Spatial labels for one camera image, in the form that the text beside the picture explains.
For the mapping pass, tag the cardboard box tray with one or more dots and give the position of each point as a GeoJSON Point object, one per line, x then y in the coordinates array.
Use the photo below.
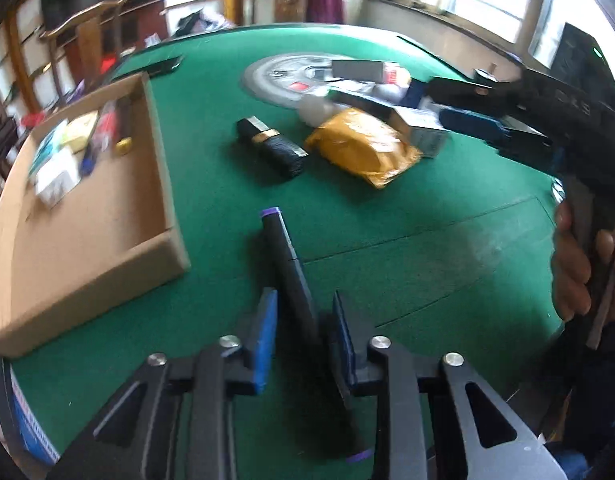
{"type": "Point", "coordinates": [112, 238]}

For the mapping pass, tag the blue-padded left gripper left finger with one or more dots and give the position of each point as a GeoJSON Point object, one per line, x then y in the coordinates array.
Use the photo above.
{"type": "Point", "coordinates": [258, 346]}

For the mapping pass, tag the wooden armchair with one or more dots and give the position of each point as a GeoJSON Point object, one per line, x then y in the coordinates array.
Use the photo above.
{"type": "Point", "coordinates": [88, 27]}

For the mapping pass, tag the grey box red end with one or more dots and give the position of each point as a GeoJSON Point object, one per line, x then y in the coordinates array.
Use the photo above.
{"type": "Point", "coordinates": [366, 70]}

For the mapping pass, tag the round grey table centre panel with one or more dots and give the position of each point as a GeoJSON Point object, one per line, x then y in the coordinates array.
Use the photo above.
{"type": "Point", "coordinates": [282, 79]}

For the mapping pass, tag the purple-capped black marker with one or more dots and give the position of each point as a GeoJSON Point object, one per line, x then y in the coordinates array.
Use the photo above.
{"type": "Point", "coordinates": [315, 341]}

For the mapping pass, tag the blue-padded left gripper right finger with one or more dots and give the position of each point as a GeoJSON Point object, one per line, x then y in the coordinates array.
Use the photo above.
{"type": "Point", "coordinates": [353, 333]}

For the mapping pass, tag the white power adapter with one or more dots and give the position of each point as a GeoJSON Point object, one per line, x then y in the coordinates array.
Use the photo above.
{"type": "Point", "coordinates": [59, 176]}

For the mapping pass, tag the green-capped black marker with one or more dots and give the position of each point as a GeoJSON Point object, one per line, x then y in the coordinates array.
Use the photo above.
{"type": "Point", "coordinates": [368, 104]}

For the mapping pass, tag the white medicine box purple label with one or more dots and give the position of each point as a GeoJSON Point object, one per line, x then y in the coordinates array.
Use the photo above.
{"type": "Point", "coordinates": [421, 128]}

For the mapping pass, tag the white and blue medicine box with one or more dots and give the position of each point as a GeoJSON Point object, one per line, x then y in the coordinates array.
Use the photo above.
{"type": "Point", "coordinates": [416, 96]}

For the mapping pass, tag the black cylindrical motor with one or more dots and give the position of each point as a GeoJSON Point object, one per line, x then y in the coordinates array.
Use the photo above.
{"type": "Point", "coordinates": [485, 76]}

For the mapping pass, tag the blue cartoon tissue pack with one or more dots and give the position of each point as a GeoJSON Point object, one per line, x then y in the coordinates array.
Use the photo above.
{"type": "Point", "coordinates": [45, 152]}

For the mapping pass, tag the white pill bottle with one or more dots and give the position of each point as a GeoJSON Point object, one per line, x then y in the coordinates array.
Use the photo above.
{"type": "Point", "coordinates": [315, 110]}

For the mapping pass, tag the yellow-green cartoon tin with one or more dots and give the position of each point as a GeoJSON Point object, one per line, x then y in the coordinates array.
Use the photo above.
{"type": "Point", "coordinates": [78, 131]}

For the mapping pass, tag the pile of clothes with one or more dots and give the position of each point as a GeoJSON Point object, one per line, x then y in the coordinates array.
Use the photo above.
{"type": "Point", "coordinates": [201, 21]}

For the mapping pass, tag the yellow foil snack bag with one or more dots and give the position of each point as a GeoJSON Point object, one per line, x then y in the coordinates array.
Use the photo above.
{"type": "Point", "coordinates": [362, 145]}

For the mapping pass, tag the black gold lipstick tube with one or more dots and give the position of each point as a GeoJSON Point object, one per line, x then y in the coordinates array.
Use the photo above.
{"type": "Point", "coordinates": [284, 156]}

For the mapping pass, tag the person's right hand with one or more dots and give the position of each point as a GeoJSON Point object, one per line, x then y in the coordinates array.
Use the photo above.
{"type": "Point", "coordinates": [571, 271]}

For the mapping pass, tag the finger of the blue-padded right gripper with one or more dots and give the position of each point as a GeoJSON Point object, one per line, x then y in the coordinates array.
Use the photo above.
{"type": "Point", "coordinates": [484, 128]}
{"type": "Point", "coordinates": [502, 97]}

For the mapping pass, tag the black smartphone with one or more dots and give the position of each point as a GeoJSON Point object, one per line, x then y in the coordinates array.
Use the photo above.
{"type": "Point", "coordinates": [162, 67]}

